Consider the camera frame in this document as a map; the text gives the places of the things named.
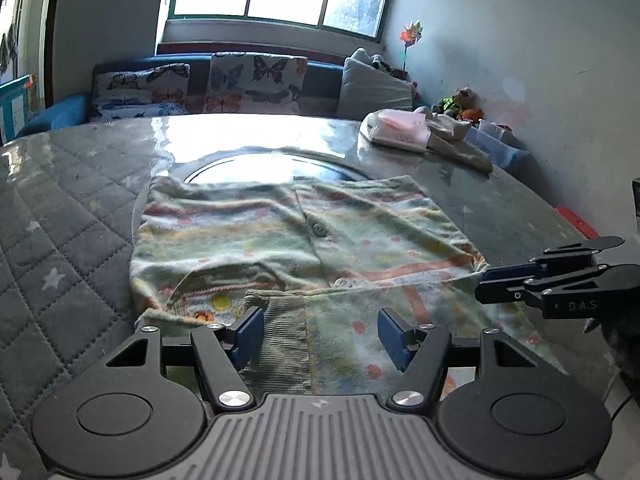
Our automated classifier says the blue cabinet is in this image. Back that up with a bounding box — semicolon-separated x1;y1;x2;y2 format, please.
0;74;38;143

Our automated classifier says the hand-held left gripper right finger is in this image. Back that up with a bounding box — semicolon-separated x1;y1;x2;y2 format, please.
377;308;546;411

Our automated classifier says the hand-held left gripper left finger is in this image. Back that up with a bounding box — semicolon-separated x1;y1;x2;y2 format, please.
97;305;265;413

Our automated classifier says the beige cloth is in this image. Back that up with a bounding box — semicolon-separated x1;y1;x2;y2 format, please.
425;112;496;173

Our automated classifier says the plastic bag with pink cloth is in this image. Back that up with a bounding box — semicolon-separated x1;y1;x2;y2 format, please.
360;108;433;152

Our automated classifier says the green patterned baby shirt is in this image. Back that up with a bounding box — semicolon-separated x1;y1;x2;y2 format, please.
129;174;568;403

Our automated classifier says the round glass turntable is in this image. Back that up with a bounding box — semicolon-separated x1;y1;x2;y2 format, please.
150;145;381;186

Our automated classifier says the colourful pinwheel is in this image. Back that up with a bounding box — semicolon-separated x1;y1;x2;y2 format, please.
398;19;425;83

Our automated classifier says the grey butterfly print cushion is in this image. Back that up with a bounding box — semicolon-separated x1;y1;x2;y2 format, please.
202;52;308;116

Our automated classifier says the white butterfly print cushion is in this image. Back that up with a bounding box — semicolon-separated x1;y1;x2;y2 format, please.
90;63;191;122

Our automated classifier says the blue storage box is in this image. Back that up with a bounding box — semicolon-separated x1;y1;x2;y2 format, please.
465;119;531;171

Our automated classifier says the black cable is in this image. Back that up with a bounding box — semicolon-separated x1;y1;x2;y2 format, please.
607;391;637;418

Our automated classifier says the blue sofa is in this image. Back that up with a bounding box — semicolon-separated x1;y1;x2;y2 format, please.
17;42;426;136

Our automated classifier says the black white plush toy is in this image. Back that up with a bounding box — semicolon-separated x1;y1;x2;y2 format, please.
352;47;396;73

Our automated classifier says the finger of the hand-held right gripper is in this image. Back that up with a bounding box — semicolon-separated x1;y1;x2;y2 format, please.
475;266;608;320
482;236;626;282

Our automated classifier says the plain grey pillow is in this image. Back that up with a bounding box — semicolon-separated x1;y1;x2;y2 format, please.
337;56;415;120

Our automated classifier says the green plush toy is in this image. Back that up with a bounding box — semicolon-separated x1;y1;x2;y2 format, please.
432;95;463;116

